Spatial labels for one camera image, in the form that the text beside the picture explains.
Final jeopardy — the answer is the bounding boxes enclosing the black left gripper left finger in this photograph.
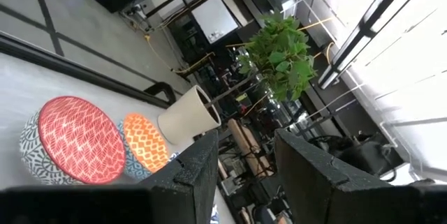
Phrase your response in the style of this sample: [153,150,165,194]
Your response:
[139,129,219,224]

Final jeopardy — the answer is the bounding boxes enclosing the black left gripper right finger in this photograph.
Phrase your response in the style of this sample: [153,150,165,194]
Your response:
[274,128,420,224]

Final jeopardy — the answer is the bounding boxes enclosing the orange patterned bowl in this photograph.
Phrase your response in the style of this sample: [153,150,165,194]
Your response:
[117,112,170,181]

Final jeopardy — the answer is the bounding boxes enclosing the tan cardboard rolls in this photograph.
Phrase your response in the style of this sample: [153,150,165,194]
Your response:
[226,118,275,178]

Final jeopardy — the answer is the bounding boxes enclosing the red patterned bowl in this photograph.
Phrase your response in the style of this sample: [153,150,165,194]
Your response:
[19,95,126,186]

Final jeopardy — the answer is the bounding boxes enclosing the green leafy plant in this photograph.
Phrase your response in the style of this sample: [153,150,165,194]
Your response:
[238,11,318,102]

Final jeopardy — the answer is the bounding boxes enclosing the white board panel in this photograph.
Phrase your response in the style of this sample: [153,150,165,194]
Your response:
[191,0,240,45]

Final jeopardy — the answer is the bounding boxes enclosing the black curved tube frame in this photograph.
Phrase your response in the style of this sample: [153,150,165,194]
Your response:
[143,81,177,105]

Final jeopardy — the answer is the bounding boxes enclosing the black window frame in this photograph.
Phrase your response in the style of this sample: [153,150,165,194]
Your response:
[317,0,420,91]

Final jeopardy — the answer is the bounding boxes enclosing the yellow floor cable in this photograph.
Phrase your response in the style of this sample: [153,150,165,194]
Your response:
[144,34,216,75]

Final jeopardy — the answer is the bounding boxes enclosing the thin yellow cable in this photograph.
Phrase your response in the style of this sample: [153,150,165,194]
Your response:
[296,16,336,32]

